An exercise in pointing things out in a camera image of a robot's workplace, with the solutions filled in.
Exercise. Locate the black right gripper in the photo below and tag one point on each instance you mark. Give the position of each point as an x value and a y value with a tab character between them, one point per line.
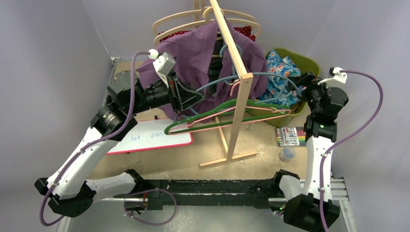
307	88

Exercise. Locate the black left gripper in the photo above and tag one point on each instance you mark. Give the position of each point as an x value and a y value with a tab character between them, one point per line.
182	97

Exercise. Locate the blue floral garment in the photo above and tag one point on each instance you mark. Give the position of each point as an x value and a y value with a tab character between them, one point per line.
284	63

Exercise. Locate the green plastic hanger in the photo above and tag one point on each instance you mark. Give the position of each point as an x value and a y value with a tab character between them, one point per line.
189	124

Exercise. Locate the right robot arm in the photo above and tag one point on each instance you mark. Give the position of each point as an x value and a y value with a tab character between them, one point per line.
309	205

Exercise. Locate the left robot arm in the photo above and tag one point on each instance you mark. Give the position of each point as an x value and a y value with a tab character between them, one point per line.
69	192

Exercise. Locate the rear wooden hanger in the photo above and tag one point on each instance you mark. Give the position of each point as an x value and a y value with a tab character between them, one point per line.
197	12

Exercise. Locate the green plastic basket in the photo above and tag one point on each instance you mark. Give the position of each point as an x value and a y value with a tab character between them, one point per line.
296	109

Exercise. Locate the red-edged whiteboard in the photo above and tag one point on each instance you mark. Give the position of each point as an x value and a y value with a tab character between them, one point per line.
149	135

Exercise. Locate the marker pen box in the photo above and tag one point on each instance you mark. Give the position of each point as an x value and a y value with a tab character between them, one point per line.
290	136

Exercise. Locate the wooden clothes rack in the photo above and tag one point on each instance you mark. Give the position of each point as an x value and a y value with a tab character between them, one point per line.
244	84

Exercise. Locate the small clear plastic cup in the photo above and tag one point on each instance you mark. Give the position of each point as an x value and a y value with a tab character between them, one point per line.
287	154

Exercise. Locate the red polka dot garment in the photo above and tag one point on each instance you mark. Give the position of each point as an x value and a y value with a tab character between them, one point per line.
246	30

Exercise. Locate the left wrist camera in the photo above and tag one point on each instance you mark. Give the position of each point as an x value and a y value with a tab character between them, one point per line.
163	64

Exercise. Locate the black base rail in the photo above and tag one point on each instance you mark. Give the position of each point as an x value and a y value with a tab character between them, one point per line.
159	193

